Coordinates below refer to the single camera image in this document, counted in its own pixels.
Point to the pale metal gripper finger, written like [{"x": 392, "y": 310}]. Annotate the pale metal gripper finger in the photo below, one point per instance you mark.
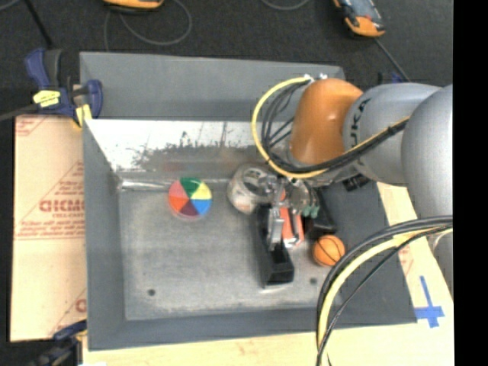
[
  {"x": 275, "y": 229},
  {"x": 292, "y": 239}
]

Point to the orange-red flat packet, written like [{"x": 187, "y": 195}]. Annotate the orange-red flat packet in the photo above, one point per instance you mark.
[{"x": 298, "y": 225}]

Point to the orange toy basketball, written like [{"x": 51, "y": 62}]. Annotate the orange toy basketball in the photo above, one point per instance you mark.
[{"x": 328, "y": 250}]

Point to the multicolour round disc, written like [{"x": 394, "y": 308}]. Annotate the multicolour round disc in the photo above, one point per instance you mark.
[{"x": 190, "y": 198}]

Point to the grey metal bin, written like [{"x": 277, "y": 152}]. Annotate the grey metal bin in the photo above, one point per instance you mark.
[{"x": 190, "y": 265}]

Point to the brown cardboard board, red print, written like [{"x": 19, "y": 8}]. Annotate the brown cardboard board, red print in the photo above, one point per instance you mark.
[{"x": 45, "y": 204}]

